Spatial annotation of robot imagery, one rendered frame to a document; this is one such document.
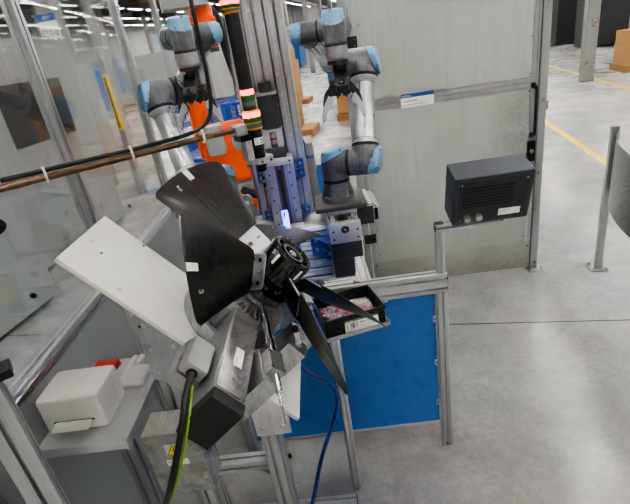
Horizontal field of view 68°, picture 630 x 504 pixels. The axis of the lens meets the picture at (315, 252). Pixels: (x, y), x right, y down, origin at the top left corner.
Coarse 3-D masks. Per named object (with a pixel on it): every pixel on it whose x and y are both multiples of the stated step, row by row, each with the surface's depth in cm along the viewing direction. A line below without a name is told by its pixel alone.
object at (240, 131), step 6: (234, 126) 112; (240, 126) 111; (246, 126) 111; (240, 132) 111; (246, 132) 112; (234, 138) 114; (240, 138) 111; (246, 138) 112; (246, 144) 113; (246, 150) 113; (252, 150) 114; (246, 156) 114; (252, 156) 114; (270, 156) 116; (252, 162) 115; (258, 162) 114; (264, 162) 115
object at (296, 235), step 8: (256, 224) 151; (264, 224) 152; (264, 232) 145; (272, 232) 145; (280, 232) 144; (288, 232) 143; (296, 232) 145; (304, 232) 146; (312, 232) 150; (296, 240) 135; (304, 240) 136
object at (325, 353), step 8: (304, 304) 108; (304, 312) 110; (312, 312) 103; (304, 320) 112; (312, 320) 105; (304, 328) 114; (312, 328) 108; (320, 328) 100; (312, 336) 111; (320, 336) 102; (312, 344) 113; (320, 344) 107; (320, 352) 110; (328, 352) 92; (328, 360) 106; (328, 368) 110; (336, 368) 94; (336, 376) 106; (344, 384) 101; (344, 392) 108
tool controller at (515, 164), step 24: (456, 168) 155; (480, 168) 153; (504, 168) 151; (528, 168) 149; (456, 192) 153; (480, 192) 153; (504, 192) 154; (528, 192) 154; (456, 216) 159; (480, 216) 157; (504, 216) 160
